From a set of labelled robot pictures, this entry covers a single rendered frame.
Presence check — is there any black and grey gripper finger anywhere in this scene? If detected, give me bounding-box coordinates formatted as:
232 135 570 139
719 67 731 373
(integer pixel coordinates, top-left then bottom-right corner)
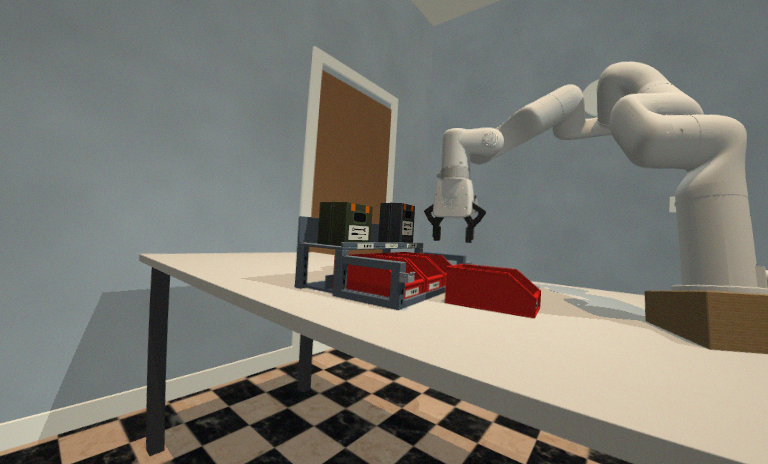
464 202 486 243
424 205 444 241

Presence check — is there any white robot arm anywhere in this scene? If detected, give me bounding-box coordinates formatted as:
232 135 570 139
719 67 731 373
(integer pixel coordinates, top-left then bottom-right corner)
437 62 768 295

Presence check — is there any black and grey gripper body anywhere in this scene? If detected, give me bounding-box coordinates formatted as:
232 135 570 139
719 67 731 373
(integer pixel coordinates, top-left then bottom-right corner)
433 177 474 219

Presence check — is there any grey metal shelf rack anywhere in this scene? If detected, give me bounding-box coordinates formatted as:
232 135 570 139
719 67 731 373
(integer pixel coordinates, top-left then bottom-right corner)
295 216 473 310

